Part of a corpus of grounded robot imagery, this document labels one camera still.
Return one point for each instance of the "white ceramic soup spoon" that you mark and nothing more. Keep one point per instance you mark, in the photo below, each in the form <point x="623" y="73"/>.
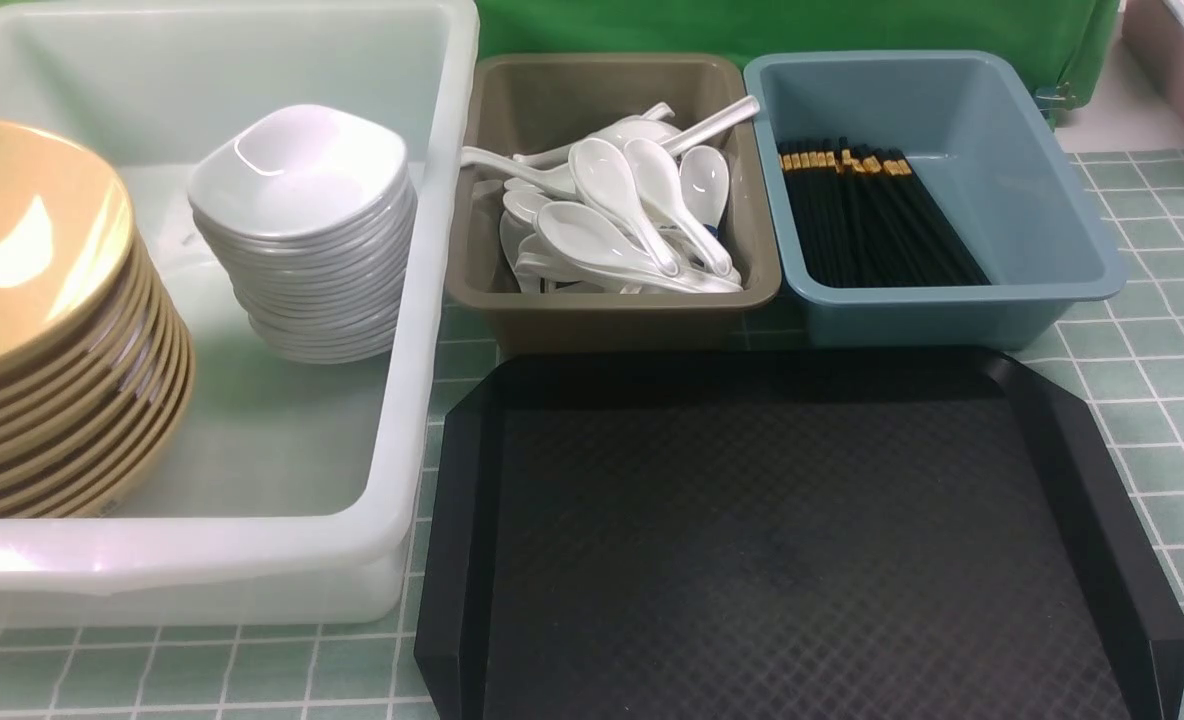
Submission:
<point x="603" y="178"/>

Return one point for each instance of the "stack of yellow bowls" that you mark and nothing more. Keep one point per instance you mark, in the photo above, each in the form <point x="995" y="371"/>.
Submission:
<point x="85" y="420"/>

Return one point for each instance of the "stack of white dishes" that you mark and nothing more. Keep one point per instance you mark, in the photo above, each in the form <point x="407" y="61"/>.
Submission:
<point x="327" y="298"/>

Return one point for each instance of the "large translucent white tub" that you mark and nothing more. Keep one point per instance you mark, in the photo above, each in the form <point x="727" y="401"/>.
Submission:
<point x="286" y="494"/>

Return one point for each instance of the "white square sauce dish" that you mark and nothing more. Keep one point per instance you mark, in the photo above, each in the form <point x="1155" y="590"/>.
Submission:
<point x="304" y="169"/>

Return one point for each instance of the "brown plastic spoon bin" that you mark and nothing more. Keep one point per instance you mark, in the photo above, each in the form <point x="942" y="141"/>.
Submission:
<point x="529" y="103"/>

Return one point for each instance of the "yellow noodle bowl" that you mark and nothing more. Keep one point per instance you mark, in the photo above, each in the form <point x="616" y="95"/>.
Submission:
<point x="66" y="229"/>

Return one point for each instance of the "pile of white spoons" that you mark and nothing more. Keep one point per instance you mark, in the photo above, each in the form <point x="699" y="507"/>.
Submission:
<point x="602" y="247"/>

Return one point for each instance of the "black serving tray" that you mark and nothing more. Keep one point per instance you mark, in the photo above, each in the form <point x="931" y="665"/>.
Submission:
<point x="890" y="533"/>

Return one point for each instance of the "bundle of black chopsticks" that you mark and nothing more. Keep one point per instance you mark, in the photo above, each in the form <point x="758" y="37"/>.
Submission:
<point x="865" y="219"/>

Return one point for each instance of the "blue plastic chopstick bin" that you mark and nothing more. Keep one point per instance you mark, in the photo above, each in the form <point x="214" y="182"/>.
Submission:
<point x="972" y="132"/>

